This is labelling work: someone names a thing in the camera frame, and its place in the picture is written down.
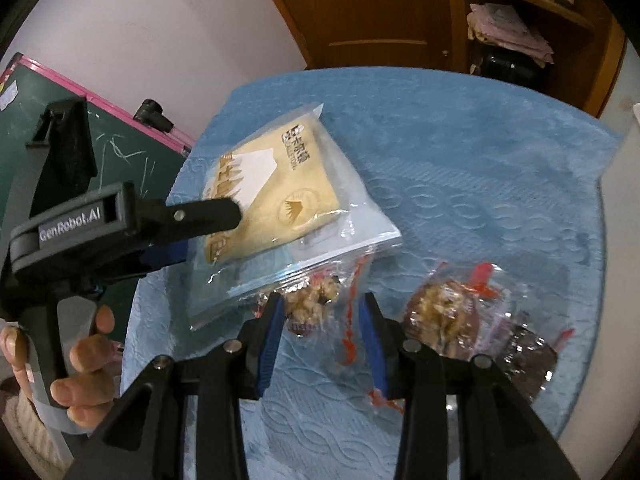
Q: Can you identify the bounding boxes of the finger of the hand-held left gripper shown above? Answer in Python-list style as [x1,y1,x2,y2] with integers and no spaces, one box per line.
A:
[141,246,194,268]
[132,195,244,252]

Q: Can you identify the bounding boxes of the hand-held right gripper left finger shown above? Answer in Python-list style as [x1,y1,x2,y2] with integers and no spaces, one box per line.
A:
[65,292,284,480]

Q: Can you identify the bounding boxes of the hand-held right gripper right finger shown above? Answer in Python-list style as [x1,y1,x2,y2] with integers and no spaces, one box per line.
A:
[362,292,581,480]

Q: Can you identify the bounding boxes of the clear walnut date packet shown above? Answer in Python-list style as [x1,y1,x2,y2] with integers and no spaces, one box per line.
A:
[255,255,406,413]
[402,260,532,362]

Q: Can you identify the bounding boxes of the beige toast packet clear bag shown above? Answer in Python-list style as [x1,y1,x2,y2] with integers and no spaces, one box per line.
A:
[189,102,403,332]

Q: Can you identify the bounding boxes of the person's left forearm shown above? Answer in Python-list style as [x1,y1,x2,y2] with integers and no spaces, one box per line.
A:
[0,382,68,467]

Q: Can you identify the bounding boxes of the person's left hand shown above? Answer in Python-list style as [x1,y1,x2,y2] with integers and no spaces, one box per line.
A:
[0,305,122,428]

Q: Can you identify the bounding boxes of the black easel knob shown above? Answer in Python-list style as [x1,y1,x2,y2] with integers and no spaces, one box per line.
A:
[134,98,174,132]

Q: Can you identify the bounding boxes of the dark brown shiny packet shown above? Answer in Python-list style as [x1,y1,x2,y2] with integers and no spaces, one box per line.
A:
[500,310,559,404]

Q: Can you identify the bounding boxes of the blue patterned tablecloth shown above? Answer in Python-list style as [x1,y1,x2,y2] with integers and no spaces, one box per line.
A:
[120,67,627,480]

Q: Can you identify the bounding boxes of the brown wooden door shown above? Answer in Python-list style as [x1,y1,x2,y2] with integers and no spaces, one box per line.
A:
[247,0,462,74]

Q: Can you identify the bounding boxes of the black bag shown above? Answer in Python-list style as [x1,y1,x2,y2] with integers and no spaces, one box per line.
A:
[470,42,544,94]

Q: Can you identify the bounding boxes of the folded pink cloths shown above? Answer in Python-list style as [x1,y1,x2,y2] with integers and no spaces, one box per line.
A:
[466,2,556,67]

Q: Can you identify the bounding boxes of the brown wooden shelf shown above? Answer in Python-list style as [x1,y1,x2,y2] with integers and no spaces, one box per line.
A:
[442,0,628,119]

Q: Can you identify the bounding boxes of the green chalkboard pink frame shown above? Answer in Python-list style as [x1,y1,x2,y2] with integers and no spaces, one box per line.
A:
[0,52,197,322]

